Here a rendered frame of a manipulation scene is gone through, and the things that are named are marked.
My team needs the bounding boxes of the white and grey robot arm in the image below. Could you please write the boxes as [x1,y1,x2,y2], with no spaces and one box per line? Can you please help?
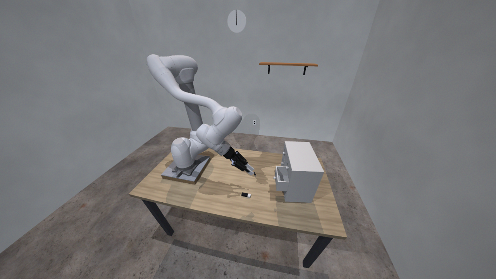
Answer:
[146,54,242,177]

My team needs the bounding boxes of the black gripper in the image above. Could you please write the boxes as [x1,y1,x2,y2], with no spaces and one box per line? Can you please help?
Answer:
[223,147,254,175]

